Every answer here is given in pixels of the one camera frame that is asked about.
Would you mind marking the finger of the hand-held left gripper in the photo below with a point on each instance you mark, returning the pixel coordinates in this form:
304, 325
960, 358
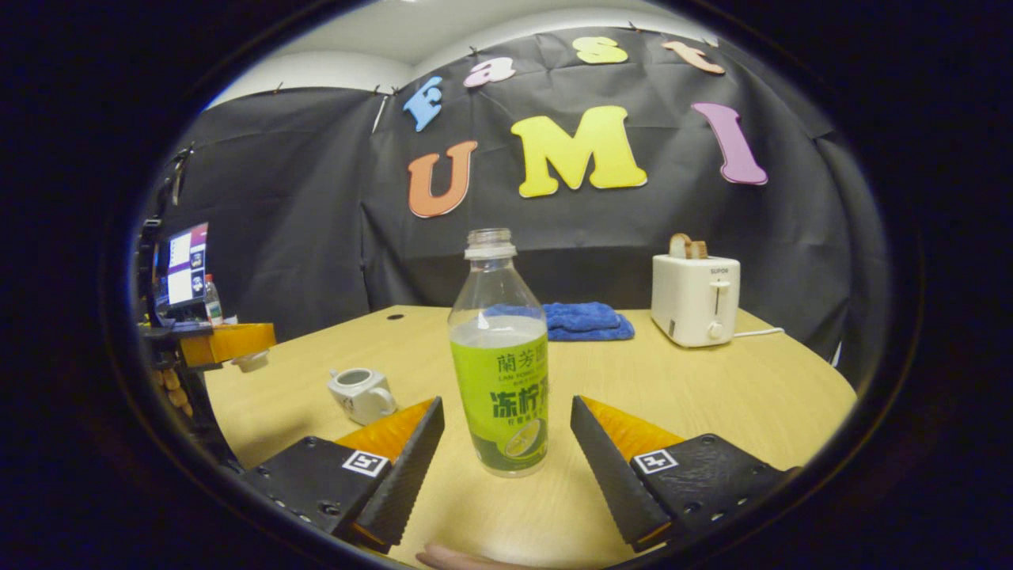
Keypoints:
225, 343

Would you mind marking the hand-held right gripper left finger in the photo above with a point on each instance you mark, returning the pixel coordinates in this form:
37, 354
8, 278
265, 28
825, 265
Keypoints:
407, 475

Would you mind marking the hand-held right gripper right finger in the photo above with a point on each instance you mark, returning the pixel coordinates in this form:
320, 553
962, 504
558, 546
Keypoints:
609, 475

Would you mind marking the white teacup lid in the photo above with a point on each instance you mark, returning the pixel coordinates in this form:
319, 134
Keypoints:
252, 362

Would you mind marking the white floral teacup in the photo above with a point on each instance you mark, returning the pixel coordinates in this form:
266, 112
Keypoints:
364, 396

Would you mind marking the green label water bottle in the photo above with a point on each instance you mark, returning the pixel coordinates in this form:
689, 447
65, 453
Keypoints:
498, 380

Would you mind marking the red cap water bottle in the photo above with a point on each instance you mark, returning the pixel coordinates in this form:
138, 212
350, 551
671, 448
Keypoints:
212, 305

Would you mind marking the computer monitor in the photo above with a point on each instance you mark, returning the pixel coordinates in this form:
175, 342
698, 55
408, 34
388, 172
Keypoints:
186, 273

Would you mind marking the blue towel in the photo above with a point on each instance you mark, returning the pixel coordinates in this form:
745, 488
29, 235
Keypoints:
586, 321

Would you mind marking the white toaster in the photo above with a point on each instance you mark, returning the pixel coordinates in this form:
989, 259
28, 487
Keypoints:
695, 305

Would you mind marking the bread slice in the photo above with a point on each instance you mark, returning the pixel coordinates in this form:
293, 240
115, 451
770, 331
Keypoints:
687, 247

